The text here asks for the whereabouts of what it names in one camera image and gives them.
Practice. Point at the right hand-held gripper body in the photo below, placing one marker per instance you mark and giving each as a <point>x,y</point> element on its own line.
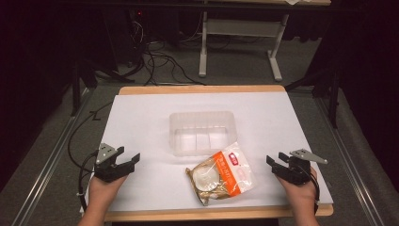
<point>295,172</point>

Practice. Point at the person's left hand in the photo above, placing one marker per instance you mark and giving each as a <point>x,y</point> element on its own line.
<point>102,191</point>

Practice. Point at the white desk frame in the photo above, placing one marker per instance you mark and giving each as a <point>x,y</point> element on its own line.
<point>241,26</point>

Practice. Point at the person's right hand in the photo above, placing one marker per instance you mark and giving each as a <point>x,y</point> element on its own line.
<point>301,193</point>

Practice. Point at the wooden table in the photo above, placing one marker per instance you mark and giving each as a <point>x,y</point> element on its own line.
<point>200,89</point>

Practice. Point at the black computer tower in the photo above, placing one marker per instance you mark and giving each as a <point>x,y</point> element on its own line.
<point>135,34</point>

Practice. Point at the black metal stand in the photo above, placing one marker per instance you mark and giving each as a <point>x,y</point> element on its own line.
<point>76,84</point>
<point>333,94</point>

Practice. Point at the metal floor rail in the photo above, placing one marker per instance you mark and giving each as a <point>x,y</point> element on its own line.
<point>351,157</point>
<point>50,163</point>

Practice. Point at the white table sheet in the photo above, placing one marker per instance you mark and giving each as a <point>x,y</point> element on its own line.
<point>150,125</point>

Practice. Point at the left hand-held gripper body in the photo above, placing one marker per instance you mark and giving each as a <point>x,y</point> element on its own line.
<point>108,171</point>

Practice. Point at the orange and white snack bag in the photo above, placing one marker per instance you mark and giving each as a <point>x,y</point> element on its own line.
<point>221,175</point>

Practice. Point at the clear plastic container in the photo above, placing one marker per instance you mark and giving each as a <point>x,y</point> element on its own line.
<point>202,133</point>

